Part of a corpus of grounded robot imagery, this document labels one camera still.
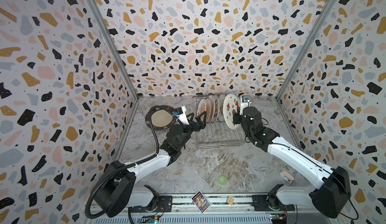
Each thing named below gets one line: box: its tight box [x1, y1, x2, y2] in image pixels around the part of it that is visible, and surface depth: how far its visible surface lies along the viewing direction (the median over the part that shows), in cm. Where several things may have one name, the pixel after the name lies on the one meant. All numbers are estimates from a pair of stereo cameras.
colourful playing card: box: [190, 189, 212, 215], surface depth 75 cm
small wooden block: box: [227, 196, 235, 206], surface depth 76 cm
